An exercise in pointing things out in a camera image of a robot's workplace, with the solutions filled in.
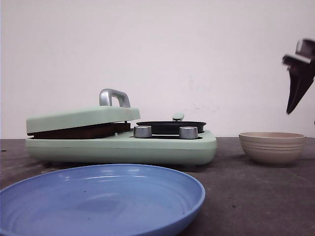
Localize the mint green breakfast maker base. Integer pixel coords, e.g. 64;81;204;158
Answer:
26;131;217;165

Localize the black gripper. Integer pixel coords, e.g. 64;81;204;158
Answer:
282;39;315;115

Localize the silver control knob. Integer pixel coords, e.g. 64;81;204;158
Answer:
179;126;198;139
133;125;152;138

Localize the black frying pan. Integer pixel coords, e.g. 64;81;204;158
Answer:
136;113;206;135

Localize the silver left control knob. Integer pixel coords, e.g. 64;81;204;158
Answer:
133;125;152;138

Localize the beige ribbed bowl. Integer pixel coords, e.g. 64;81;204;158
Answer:
239;132;306;166

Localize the mint green sandwich maker lid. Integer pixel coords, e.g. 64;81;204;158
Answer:
26;88;140;136

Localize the blue plate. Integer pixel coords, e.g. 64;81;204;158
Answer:
0;164;206;236

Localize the silver right control knob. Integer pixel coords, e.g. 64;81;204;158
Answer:
179;126;198;139

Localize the white bread slice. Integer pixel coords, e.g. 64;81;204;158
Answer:
28;124;117;139
114;122;131;133

